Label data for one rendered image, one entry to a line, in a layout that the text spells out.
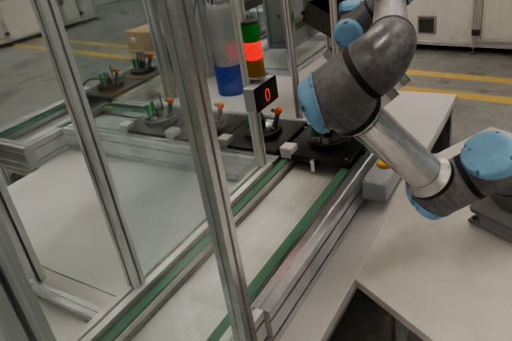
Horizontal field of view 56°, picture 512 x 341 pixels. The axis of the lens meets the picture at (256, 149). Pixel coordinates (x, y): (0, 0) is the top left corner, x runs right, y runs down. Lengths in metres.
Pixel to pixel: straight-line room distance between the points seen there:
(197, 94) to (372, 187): 0.84
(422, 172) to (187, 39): 0.67
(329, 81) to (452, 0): 4.70
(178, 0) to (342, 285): 0.82
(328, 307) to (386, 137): 0.41
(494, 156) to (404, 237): 0.34
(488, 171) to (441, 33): 4.58
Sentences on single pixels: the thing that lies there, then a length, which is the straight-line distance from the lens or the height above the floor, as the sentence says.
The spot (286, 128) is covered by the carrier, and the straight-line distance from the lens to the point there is 1.72.
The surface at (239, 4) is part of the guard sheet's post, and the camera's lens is 1.34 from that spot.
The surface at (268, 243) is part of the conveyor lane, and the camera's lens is 1.26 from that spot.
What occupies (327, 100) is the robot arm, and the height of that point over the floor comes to 1.35.
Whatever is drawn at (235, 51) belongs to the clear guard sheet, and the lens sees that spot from 1.35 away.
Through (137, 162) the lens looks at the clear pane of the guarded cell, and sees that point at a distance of 0.59.
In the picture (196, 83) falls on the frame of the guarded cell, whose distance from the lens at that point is 0.63.
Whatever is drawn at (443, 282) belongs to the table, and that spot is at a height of 0.86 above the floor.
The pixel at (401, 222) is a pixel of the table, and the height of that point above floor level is 0.86.
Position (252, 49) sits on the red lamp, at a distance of 1.34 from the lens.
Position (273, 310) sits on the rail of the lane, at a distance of 1.04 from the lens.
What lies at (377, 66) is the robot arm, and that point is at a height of 1.41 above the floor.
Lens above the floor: 1.69
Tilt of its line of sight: 27 degrees down
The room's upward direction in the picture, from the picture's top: 9 degrees counter-clockwise
